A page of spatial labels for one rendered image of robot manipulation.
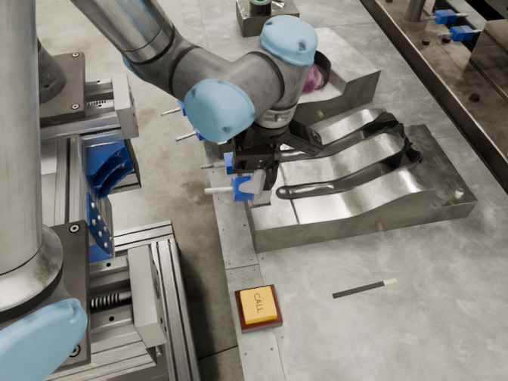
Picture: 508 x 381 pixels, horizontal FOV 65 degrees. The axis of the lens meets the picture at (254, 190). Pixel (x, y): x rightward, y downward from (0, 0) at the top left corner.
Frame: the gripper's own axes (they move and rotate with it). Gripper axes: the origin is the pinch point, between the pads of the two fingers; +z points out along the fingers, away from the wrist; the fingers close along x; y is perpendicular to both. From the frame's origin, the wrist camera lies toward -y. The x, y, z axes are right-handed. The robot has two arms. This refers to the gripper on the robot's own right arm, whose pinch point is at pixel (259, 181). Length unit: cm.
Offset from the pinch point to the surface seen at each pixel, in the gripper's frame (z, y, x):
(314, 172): 4.8, -14.4, -4.5
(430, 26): 12, -79, -69
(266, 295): 8.2, 1.2, 20.5
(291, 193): 5.2, -8.0, 0.3
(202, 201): 104, -1, -57
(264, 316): 7.9, 2.4, 24.5
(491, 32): -2, -81, -46
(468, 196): 1.0, -46.7, 6.7
